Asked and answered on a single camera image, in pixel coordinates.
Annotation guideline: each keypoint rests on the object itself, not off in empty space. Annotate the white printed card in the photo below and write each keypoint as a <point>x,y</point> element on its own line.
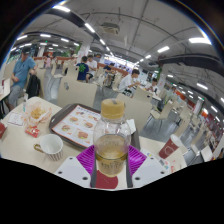
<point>15,119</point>

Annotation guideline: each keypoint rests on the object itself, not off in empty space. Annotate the orange-print food wrapper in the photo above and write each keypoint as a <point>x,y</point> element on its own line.
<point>36,113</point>

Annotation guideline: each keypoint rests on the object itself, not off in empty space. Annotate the crumpled white napkin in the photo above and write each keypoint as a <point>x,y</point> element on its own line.
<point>131,126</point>

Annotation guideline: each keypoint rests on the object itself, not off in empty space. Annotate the person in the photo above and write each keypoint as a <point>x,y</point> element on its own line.
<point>151,86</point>
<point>92,65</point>
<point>82,70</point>
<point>126,81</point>
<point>21,71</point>

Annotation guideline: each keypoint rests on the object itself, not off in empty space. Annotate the dark food tray, printed liner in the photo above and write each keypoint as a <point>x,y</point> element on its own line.
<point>78,123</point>

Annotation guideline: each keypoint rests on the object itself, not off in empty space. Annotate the red paper cup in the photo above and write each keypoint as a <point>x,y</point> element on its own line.
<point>168,148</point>

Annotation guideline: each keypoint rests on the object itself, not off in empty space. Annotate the red flat box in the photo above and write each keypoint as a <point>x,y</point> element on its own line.
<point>2,129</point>

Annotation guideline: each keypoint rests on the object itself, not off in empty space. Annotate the group of beige chairs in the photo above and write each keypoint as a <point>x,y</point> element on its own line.
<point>186,133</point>

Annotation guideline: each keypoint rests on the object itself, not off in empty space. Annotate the red snack packet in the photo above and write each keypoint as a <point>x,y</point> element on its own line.
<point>32,131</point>

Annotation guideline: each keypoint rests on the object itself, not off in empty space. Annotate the small clear water bottle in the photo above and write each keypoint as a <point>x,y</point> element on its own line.
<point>25,105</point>

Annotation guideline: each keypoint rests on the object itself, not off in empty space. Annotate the black backpack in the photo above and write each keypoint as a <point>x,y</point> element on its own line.
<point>33,86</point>

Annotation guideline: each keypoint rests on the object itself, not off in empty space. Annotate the clear tea bottle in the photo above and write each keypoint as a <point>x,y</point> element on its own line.
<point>112,136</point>

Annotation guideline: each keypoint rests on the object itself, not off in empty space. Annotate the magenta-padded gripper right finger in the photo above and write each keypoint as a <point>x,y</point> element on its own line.
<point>153,169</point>

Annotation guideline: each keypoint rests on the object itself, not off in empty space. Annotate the colourful printed flyer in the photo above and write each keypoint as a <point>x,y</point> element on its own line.
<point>163,163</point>

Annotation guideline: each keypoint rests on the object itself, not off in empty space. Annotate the ceiling air conditioner unit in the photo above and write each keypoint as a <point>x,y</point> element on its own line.
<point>110,28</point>

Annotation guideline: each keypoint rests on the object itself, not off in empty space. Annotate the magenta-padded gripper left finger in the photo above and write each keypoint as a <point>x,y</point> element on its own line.
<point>70,170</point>

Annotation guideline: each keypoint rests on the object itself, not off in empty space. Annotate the ceiling strip lights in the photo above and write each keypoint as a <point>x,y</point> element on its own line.
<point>199,40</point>

